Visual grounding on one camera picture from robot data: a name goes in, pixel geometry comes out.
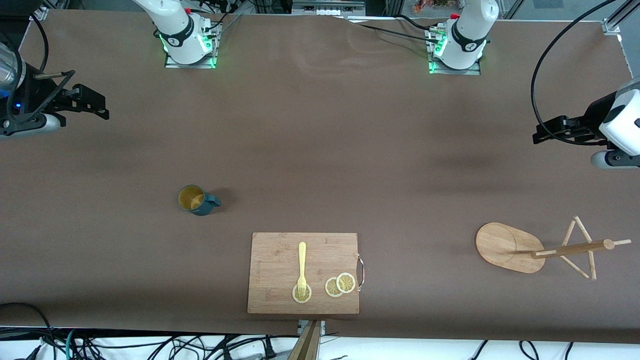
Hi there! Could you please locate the teal cup with yellow inside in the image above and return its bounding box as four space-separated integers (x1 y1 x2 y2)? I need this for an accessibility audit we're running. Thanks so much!
178 184 222 217

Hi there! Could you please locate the wooden cup rack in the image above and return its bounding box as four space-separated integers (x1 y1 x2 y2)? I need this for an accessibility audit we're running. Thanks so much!
475 215 632 281

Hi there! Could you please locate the bamboo cutting board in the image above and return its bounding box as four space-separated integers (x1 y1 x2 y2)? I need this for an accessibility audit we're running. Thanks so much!
247 232 365 315

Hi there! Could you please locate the grey power strip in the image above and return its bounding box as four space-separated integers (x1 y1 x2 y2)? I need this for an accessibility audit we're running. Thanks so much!
292 0 366 16

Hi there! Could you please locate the yellow plastic fork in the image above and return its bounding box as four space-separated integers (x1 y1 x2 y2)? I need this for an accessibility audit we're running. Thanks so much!
296 242 308 297

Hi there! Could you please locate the wooden beam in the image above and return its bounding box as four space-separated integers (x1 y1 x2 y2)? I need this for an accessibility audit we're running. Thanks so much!
286 320 321 360

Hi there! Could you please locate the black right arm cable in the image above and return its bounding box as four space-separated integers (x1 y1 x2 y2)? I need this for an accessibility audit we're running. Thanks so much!
0 15 77 126

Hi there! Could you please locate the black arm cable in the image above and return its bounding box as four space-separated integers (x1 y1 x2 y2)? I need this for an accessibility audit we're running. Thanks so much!
0 15 77 126
531 0 621 149

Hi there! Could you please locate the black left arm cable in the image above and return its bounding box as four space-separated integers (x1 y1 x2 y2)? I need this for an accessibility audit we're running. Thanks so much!
531 0 621 149

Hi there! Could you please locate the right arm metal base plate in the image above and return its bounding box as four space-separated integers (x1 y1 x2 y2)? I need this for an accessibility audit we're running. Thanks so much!
164 20 219 70

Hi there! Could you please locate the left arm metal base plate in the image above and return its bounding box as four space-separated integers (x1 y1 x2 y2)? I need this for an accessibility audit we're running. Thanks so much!
427 27 482 76

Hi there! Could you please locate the black base supply cable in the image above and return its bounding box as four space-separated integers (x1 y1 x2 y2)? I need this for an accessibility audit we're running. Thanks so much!
356 22 442 45

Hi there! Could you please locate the thick black floor cable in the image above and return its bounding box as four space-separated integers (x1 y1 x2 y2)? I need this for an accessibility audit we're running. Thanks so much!
0 302 57 360

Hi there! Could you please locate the green floor cable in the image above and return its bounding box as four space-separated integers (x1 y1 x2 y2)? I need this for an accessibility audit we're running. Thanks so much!
65 328 83 360

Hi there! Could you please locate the metal bracket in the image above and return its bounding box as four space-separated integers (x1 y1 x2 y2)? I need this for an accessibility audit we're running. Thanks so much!
297 320 326 337

